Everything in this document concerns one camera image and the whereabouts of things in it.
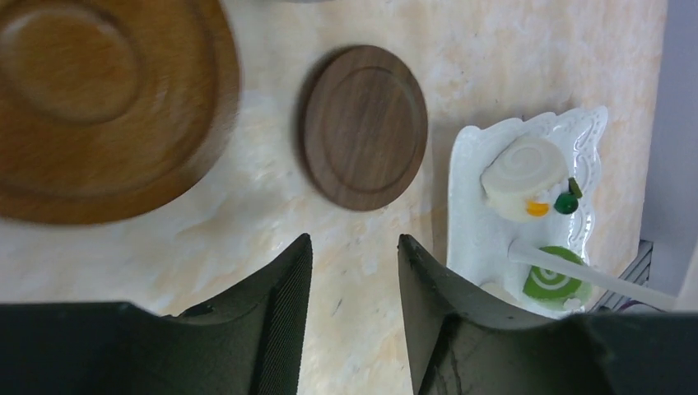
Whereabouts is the green matcha cake slice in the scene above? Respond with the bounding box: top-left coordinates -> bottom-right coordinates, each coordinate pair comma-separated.
523,266 -> 592,311

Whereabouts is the white cream puff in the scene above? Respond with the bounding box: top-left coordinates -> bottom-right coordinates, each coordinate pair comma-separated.
480,136 -> 583,223

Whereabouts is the medium brown wooden coaster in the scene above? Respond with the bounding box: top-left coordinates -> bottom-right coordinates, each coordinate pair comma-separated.
1,1 -> 241,225

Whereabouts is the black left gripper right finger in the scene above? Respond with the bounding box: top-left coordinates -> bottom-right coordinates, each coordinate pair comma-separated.
398,235 -> 697,394

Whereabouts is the dark brown wooden coaster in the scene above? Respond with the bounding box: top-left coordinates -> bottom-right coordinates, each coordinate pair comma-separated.
300,45 -> 428,211

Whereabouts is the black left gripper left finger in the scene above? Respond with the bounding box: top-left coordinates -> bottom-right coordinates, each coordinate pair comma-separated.
1,234 -> 313,394

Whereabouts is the white tiered serving stand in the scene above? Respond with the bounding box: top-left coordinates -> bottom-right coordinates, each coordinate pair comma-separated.
445,105 -> 677,320

